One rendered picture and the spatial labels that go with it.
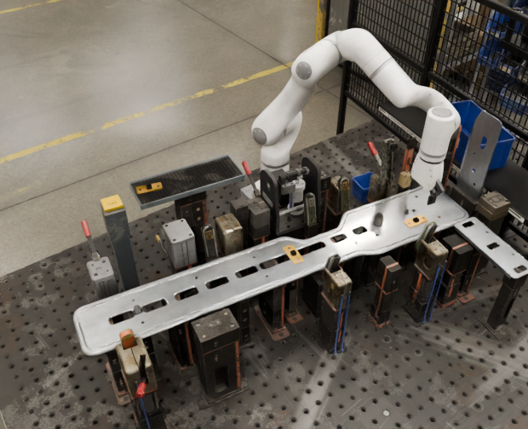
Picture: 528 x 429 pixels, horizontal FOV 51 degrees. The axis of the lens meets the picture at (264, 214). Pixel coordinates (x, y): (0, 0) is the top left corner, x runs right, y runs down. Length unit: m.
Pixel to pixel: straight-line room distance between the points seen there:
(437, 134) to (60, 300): 1.46
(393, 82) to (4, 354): 1.56
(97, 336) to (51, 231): 2.00
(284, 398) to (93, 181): 2.47
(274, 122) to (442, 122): 0.64
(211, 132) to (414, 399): 2.88
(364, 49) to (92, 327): 1.15
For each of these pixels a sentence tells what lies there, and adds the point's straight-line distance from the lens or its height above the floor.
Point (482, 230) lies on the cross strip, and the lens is 2.07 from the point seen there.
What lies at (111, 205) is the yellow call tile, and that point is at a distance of 1.85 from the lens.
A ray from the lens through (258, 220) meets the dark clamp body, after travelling 1.90.
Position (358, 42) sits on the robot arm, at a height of 1.60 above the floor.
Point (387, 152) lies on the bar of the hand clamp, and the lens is 2.05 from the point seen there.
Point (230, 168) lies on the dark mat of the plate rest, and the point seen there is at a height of 1.16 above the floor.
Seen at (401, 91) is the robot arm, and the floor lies 1.49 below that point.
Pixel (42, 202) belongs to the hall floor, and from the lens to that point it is 3.88.
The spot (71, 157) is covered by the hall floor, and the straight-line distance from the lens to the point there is 4.23.
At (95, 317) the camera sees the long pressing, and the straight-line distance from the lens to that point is 1.75.
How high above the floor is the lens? 2.31
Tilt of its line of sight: 41 degrees down
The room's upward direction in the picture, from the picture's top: straight up
